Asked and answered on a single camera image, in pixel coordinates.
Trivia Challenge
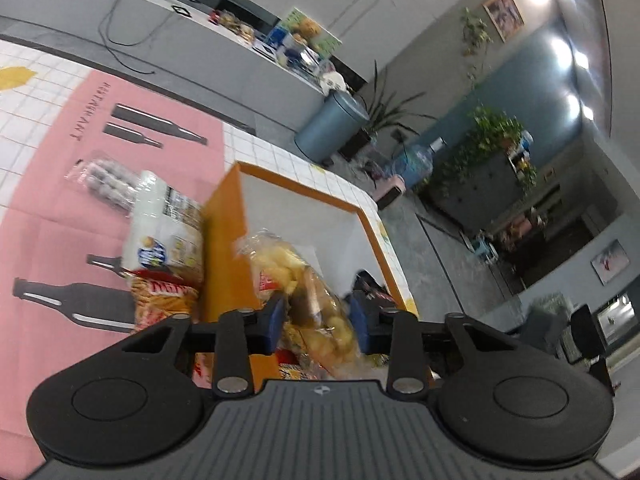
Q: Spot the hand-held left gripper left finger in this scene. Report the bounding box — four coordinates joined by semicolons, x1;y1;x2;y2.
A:
122;294;287;395

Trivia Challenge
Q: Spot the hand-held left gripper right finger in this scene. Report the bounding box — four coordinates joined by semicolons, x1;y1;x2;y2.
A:
349;291;521;395

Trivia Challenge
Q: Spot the clear bag of yellow puffs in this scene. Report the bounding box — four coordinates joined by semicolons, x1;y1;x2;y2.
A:
235;230;381;381

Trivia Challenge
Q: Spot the orange cardboard box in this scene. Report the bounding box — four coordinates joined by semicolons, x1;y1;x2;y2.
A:
200;160;436;396

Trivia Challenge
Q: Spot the red fries snack bag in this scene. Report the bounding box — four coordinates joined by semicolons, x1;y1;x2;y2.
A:
130;267;217;386

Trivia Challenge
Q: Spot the white snack bag blue logo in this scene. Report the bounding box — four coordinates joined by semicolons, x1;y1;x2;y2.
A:
122;170;206;283

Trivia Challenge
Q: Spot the clear bag of white balls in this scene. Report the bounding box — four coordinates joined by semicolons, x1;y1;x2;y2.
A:
65;152;146;216

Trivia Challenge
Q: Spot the pile of snacks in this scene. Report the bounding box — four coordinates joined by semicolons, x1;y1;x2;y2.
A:
209;9;256;43

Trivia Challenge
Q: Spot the pink space heater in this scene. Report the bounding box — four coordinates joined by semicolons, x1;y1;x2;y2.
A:
375;175;407;211

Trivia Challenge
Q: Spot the small blue stool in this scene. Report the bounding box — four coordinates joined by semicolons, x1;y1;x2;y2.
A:
472;240;500;265

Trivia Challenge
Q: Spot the blue water bottle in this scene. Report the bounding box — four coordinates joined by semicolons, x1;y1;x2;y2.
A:
390;137;446;191

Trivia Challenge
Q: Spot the grey drawer cabinet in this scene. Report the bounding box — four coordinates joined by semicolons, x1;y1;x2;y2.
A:
430;150;526;236

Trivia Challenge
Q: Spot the blue pedal trash bin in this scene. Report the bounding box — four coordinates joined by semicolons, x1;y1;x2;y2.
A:
294;89;371;163

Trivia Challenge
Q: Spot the long leaf potted plant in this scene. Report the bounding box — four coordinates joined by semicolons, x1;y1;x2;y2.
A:
340;60;436;161

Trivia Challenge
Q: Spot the black office chair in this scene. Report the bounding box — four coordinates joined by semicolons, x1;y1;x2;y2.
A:
555;304;613;386

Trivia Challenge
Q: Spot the bushy green potted plant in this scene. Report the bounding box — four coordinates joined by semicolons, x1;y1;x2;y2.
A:
435;105;538;196

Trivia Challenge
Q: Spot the pink bottle print mat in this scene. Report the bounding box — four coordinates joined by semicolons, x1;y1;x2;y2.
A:
0;67;236;461

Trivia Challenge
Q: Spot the hanging vine plant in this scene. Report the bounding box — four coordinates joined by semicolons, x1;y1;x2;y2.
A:
460;7;493;91

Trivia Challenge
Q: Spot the grey television console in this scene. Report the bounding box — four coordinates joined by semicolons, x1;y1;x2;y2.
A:
0;0;328;98

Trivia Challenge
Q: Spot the small wall picture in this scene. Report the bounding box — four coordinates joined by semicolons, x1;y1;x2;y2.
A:
591;239;630;286

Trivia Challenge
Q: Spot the framed wall picture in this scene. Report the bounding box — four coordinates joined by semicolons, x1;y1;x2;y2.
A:
482;0;525;43

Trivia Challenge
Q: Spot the black cable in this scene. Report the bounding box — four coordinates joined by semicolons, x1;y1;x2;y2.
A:
99;0;201;77

